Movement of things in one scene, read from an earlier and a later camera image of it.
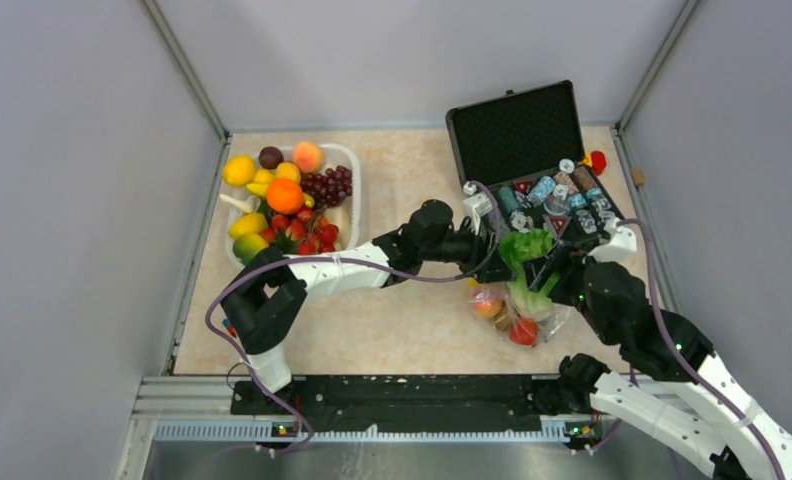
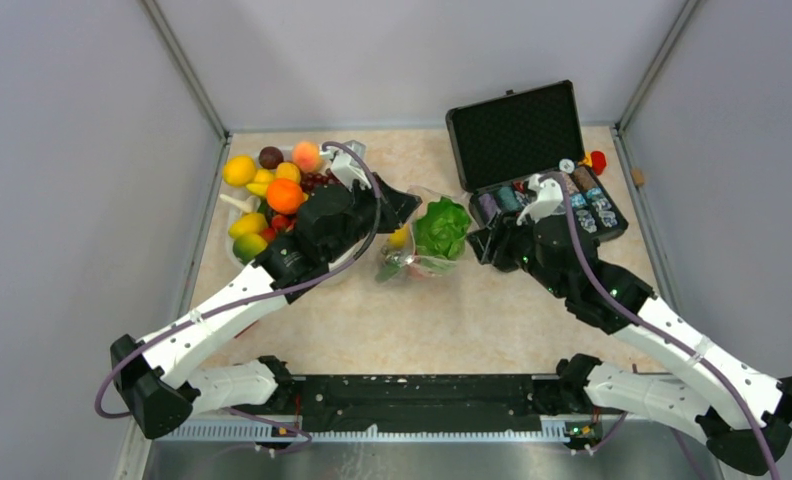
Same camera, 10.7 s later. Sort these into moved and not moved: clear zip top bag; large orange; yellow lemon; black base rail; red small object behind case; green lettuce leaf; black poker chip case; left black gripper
Moved: clear zip top bag; left black gripper; green lettuce leaf
Not moved: red small object behind case; black poker chip case; black base rail; large orange; yellow lemon
